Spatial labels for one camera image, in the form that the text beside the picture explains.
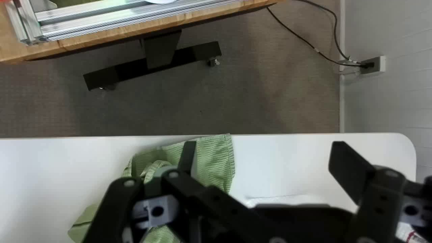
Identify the wooden desk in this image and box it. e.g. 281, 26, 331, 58
0, 0, 278, 65

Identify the black desk foot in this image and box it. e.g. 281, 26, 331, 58
82, 29, 223, 92

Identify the white wall outlet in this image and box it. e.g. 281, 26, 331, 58
358, 54, 387, 76

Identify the green cloth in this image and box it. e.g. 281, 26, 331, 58
66, 134, 238, 243

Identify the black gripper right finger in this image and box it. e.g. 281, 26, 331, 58
328, 141, 432, 243

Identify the aluminium frame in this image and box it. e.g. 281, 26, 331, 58
4, 0, 254, 46

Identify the white paper towel sheet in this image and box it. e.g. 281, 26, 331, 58
242, 193, 359, 212

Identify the short black power cable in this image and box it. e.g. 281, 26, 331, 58
298, 0, 362, 65

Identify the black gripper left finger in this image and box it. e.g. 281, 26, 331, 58
81, 141, 254, 243

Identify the long black power cable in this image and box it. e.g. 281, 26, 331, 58
266, 4, 375, 71

